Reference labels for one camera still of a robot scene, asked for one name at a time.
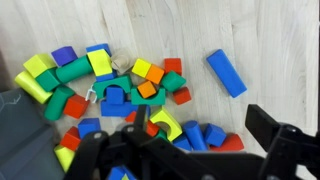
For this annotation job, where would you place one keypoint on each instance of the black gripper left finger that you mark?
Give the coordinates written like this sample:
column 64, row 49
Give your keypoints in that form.
column 141, row 116

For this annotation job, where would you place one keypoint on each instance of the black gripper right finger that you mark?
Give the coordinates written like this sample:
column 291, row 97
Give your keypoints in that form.
column 263, row 123

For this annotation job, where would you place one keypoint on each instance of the flat red block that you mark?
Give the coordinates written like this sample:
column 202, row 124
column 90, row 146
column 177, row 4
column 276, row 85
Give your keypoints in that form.
column 152, row 128

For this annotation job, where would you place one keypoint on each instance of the flat blue block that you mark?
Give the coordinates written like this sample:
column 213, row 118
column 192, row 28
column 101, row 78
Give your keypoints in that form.
column 116, row 110

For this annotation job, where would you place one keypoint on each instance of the green arch block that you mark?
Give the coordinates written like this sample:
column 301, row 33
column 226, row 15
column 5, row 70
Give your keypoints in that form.
column 123, row 81
column 160, row 98

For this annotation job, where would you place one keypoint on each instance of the small green block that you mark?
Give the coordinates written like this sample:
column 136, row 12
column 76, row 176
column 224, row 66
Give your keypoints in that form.
column 161, row 135

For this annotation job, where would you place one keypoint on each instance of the blue cube block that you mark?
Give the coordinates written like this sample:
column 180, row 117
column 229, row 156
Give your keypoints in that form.
column 181, row 142
column 215, row 135
column 115, row 95
column 89, row 128

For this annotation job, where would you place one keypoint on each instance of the red half-round block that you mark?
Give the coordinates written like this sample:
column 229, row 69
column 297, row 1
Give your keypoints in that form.
column 233, row 144

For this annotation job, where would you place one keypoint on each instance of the small yellow cube block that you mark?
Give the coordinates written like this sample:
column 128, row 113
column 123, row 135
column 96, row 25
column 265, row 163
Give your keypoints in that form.
column 141, row 67

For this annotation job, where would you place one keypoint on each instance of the blue cylinder block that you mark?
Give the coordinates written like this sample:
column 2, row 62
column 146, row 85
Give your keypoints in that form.
column 195, row 135

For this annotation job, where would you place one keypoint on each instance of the plain wooden block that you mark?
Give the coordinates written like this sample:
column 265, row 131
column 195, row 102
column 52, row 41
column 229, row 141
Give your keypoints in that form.
column 121, row 61

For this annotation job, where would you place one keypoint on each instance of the long blue block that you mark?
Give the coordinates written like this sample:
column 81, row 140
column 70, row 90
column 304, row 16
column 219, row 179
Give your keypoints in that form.
column 226, row 73

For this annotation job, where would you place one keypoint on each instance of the blue triangular block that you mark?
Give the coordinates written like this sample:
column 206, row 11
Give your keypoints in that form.
column 115, row 174

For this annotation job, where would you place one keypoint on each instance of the red cube block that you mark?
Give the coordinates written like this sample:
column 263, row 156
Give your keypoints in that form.
column 70, row 139
column 76, row 106

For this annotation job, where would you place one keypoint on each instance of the yellow slab block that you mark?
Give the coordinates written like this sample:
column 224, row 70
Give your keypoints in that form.
column 100, row 62

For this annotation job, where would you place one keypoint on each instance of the blue slab block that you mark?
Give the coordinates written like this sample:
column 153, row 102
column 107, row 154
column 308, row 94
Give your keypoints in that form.
column 98, row 47

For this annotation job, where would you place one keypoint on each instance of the green cylinder block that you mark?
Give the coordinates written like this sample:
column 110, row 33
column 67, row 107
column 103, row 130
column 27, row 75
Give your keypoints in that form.
column 56, row 103
column 73, row 70

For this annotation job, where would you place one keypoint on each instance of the purple-blue half-round block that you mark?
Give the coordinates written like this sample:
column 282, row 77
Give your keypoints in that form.
column 64, row 56

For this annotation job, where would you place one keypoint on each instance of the green cube block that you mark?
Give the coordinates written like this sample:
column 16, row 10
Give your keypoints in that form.
column 48, row 80

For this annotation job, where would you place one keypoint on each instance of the yellow cylinder block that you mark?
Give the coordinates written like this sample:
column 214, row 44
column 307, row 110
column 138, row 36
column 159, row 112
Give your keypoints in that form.
column 31, row 87

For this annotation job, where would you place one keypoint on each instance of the large yellow cube block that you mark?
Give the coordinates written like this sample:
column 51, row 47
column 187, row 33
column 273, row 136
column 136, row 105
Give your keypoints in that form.
column 38, row 65

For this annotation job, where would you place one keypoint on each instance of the small white plastic hook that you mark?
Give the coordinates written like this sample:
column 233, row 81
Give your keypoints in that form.
column 90, row 93

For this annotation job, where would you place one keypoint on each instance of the grey plastic bin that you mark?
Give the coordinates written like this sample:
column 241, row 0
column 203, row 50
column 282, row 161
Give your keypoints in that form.
column 23, row 140

